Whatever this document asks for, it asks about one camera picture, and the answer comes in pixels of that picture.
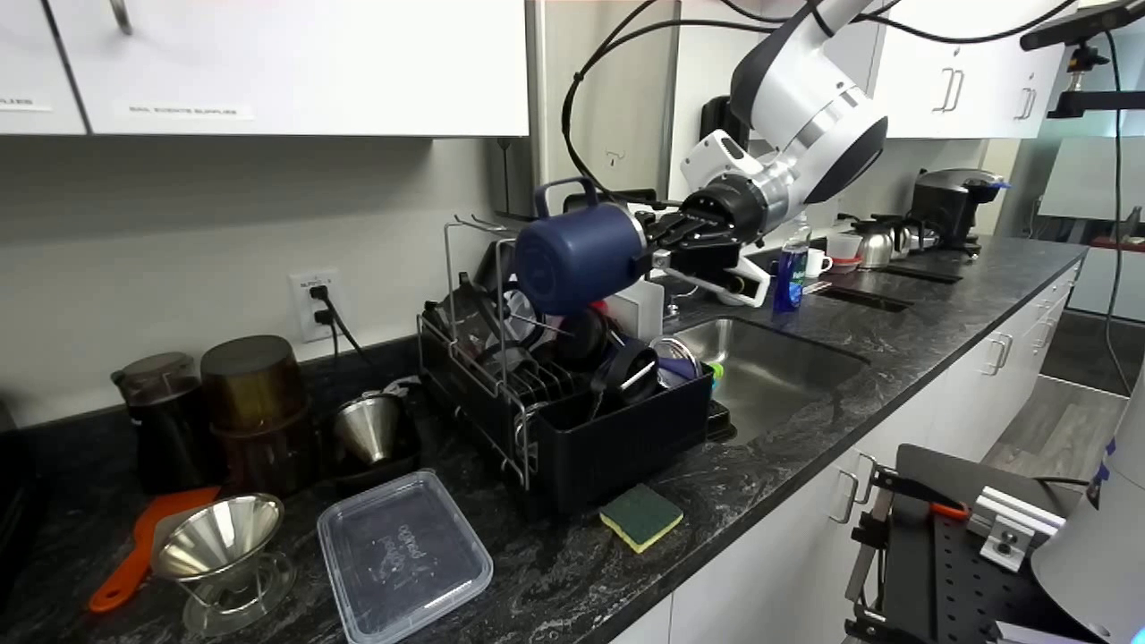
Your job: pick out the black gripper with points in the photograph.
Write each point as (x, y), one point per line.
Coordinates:
(720, 214)

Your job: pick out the blue metal cup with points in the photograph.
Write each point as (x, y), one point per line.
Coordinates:
(584, 255)

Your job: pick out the stainless steel sink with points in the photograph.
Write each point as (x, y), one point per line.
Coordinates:
(772, 362)

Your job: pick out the red white cup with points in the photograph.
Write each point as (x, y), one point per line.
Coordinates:
(844, 260)

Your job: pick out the black dish rack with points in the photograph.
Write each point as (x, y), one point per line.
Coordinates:
(621, 448)

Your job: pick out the small steel cone cup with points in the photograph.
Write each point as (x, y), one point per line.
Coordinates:
(365, 429)

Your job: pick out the white cutting board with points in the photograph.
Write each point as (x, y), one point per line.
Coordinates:
(642, 312)

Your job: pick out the blue bottle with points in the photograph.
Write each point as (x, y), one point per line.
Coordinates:
(787, 287)

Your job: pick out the clear glass bowl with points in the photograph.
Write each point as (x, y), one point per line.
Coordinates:
(677, 362)

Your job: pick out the steel paper towel dispenser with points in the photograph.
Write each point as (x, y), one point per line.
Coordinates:
(621, 120)

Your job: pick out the black mug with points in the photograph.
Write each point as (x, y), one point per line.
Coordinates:
(586, 340)
(627, 372)

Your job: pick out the green blue brush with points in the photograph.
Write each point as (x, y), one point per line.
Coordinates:
(716, 371)

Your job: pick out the white mug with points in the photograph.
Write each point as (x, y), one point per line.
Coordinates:
(818, 262)

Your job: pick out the round black glass lid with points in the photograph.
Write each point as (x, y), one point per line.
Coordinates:
(520, 319)

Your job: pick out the black counter mat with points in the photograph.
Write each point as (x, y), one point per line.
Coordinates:
(867, 297)

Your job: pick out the steel pot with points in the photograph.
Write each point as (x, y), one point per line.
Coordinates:
(881, 249)

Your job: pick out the black coffee machine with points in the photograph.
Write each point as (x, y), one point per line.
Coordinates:
(950, 201)

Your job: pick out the green yellow sponge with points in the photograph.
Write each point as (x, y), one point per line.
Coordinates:
(642, 516)

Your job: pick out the white base cabinets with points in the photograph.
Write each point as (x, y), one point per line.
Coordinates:
(809, 560)

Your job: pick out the wide white cabinet door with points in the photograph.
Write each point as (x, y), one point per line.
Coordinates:
(299, 57)

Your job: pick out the clear plastic container lid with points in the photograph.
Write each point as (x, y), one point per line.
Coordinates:
(399, 560)

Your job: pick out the silver metal clamp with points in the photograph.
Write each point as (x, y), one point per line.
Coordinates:
(1013, 518)

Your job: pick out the black perforated cart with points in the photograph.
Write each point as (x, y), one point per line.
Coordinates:
(954, 595)

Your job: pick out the large dark brown canister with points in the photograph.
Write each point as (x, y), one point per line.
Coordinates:
(250, 405)

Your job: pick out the small dark lidded canister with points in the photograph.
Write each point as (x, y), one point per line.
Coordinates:
(167, 423)

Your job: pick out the steel funnel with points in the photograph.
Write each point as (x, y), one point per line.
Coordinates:
(219, 538)

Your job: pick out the clear glass jar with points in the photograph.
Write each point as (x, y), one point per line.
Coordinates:
(227, 603)

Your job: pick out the orange spatula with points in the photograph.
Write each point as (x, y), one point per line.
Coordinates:
(131, 560)

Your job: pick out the narrow white cabinet door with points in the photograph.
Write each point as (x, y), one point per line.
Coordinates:
(29, 57)

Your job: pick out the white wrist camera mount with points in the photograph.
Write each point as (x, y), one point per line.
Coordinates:
(712, 154)

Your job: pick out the white wall outlet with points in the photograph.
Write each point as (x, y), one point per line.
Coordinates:
(303, 312)

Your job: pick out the black camera on stand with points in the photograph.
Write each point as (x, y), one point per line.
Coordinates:
(1077, 22)

